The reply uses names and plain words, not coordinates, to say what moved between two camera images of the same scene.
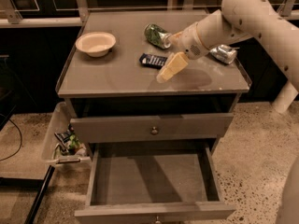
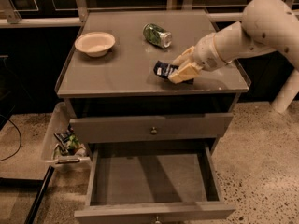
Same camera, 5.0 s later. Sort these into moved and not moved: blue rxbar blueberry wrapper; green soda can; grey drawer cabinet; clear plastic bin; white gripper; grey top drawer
Moved: white gripper; blue rxbar blueberry wrapper
Not moved: grey drawer cabinet; grey top drawer; clear plastic bin; green soda can
